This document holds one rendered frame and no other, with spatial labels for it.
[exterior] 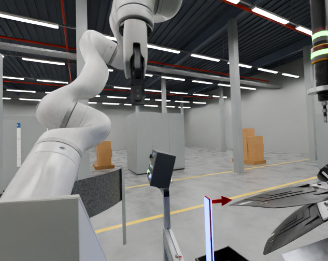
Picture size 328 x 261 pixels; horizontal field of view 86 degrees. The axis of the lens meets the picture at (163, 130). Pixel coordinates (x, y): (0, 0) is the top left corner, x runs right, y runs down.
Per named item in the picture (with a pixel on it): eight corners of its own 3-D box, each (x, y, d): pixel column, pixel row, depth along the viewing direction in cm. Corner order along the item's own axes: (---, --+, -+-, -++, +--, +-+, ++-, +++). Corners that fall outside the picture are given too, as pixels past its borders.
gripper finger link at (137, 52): (133, 38, 38) (133, 63, 42) (134, 54, 33) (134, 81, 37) (139, 39, 38) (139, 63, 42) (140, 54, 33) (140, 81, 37)
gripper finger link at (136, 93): (129, 75, 40) (130, 104, 40) (129, 70, 37) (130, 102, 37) (144, 75, 41) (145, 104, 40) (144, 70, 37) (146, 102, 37)
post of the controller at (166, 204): (170, 229, 92) (169, 190, 93) (165, 229, 91) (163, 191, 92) (169, 226, 95) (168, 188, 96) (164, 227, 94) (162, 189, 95)
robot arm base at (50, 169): (-72, 205, 25) (3, 126, 39) (-18, 253, 37) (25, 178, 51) (73, 204, 29) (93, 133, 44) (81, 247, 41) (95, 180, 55)
